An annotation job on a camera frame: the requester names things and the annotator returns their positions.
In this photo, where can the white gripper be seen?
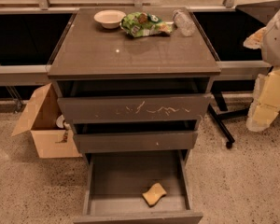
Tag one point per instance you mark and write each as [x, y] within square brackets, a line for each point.
[277, 39]

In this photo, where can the yellow sponge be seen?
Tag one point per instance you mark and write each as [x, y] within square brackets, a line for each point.
[154, 194]

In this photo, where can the grey top drawer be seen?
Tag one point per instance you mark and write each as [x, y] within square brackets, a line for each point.
[134, 100]

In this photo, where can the grey drawer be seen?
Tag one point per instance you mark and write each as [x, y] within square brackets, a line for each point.
[116, 182]
[134, 100]
[137, 136]

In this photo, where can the grey drawer cabinet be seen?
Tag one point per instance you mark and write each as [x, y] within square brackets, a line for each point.
[90, 52]

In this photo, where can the grey bottom drawer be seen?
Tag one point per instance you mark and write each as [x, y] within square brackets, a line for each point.
[116, 182]

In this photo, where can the grey middle drawer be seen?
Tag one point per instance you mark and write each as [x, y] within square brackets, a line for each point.
[137, 136]

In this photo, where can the black side table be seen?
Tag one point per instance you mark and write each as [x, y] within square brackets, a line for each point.
[241, 75]

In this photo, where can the clear plastic bottle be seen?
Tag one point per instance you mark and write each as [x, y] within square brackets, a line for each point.
[184, 22]

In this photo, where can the green chip bag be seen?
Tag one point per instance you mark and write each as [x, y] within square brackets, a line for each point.
[141, 24]

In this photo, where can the white bowl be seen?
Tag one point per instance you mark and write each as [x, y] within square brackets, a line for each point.
[109, 19]

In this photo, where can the white item in box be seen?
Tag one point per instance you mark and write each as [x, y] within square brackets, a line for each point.
[60, 122]

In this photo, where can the open cardboard box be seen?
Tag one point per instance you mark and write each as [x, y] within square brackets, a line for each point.
[39, 119]

